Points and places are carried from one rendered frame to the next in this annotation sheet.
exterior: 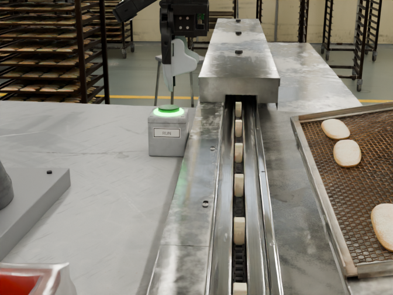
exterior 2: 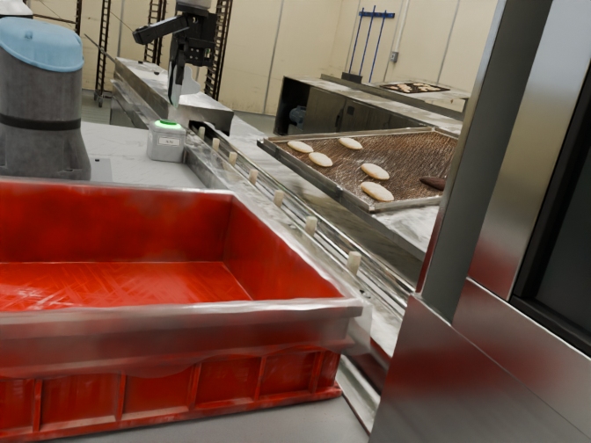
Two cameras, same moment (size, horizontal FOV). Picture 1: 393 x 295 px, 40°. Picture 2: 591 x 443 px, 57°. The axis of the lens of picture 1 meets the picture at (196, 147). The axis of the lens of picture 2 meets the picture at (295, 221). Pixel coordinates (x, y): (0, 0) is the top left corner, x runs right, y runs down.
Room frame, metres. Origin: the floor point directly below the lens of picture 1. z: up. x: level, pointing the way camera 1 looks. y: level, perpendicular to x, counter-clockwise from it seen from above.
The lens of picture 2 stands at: (-0.25, 0.41, 1.11)
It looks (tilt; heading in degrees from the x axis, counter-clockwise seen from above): 17 degrees down; 329
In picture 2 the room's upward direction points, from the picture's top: 12 degrees clockwise
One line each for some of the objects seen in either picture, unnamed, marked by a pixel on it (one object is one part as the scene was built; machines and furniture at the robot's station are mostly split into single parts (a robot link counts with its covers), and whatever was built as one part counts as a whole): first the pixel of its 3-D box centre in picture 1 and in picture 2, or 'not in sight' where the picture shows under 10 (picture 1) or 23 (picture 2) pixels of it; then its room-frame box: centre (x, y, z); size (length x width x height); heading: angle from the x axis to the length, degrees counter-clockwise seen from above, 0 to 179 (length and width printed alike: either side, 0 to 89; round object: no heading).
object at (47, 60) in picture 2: not in sight; (38, 68); (0.68, 0.34, 1.01); 0.13 x 0.12 x 0.14; 24
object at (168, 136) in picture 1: (170, 140); (165, 148); (0.97, 0.05, 0.84); 0.08 x 0.08 x 0.11; 86
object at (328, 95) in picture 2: not in sight; (395, 136); (3.82, -2.93, 0.51); 3.00 x 1.26 x 1.03; 176
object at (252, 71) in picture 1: (238, 47); (158, 85); (1.79, -0.14, 0.89); 1.25 x 0.18 x 0.09; 176
